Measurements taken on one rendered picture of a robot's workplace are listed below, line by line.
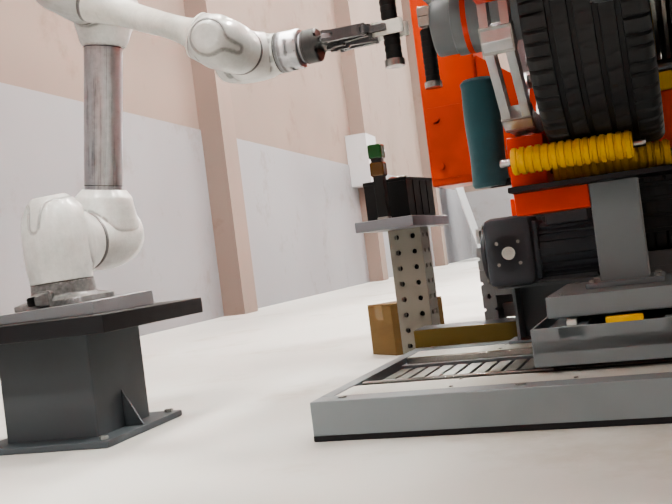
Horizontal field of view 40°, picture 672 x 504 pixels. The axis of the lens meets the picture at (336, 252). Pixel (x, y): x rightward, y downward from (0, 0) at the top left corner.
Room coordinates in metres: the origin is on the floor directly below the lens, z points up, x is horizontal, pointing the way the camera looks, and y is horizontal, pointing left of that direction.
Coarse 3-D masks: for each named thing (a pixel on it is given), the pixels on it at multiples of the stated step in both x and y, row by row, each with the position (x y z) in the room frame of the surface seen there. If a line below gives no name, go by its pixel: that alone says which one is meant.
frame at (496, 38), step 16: (480, 16) 1.79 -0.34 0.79; (480, 32) 1.79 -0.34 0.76; (496, 32) 1.78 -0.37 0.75; (512, 32) 1.77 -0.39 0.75; (496, 48) 1.79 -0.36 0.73; (512, 48) 1.78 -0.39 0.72; (496, 64) 1.82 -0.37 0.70; (512, 64) 1.81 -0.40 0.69; (496, 80) 1.85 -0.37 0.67; (528, 80) 2.24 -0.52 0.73; (496, 96) 1.87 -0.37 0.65; (528, 96) 1.90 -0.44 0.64; (512, 112) 1.91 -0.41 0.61; (528, 112) 1.89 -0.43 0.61; (512, 128) 1.93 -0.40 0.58; (528, 128) 1.94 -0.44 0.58
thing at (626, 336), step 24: (624, 312) 2.14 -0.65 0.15; (648, 312) 2.07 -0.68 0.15; (552, 336) 1.79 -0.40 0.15; (576, 336) 1.77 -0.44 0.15; (600, 336) 1.75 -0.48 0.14; (624, 336) 1.74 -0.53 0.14; (648, 336) 1.72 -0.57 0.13; (552, 360) 1.79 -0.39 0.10; (576, 360) 1.77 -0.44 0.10; (600, 360) 1.76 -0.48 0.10; (624, 360) 1.74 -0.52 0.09
